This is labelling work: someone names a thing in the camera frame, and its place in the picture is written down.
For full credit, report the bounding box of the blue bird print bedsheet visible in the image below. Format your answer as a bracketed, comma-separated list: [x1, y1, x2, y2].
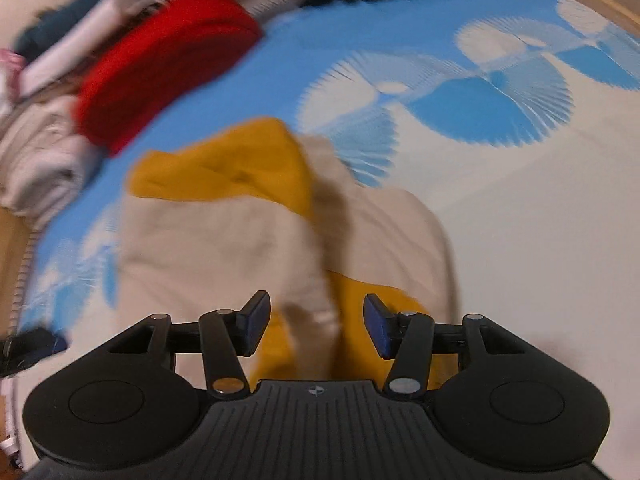
[10, 0, 640, 480]

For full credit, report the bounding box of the white folded blanket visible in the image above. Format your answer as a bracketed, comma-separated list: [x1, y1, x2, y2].
[0, 95, 109, 227]

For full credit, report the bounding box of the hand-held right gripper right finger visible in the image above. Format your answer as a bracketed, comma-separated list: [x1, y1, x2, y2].
[363, 294, 532, 401]

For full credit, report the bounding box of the beige and yellow jacket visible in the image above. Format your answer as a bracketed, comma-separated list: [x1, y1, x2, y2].
[120, 117, 458, 396]

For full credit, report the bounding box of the dark teal cloth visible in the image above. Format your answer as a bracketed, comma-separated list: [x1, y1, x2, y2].
[14, 0, 156, 56]

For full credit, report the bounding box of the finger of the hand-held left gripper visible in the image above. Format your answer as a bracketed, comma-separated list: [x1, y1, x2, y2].
[0, 328, 68, 375]

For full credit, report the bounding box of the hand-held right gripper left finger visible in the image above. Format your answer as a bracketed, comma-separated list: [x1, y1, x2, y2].
[107, 290, 272, 401]

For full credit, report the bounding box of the red folded blanket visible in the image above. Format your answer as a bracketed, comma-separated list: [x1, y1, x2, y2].
[75, 0, 265, 157]

